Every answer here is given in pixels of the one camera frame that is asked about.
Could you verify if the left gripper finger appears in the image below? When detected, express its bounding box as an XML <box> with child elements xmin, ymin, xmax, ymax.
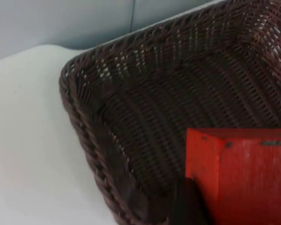
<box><xmin>170</xmin><ymin>177</ymin><xmax>216</xmax><ymax>225</ymax></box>

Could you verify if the red cube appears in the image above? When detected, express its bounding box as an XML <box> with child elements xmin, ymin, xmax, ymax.
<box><xmin>185</xmin><ymin>127</ymin><xmax>281</xmax><ymax>225</ymax></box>

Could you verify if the dark brown wicker basket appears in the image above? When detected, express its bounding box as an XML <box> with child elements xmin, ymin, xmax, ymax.
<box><xmin>59</xmin><ymin>0</ymin><xmax>281</xmax><ymax>225</ymax></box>

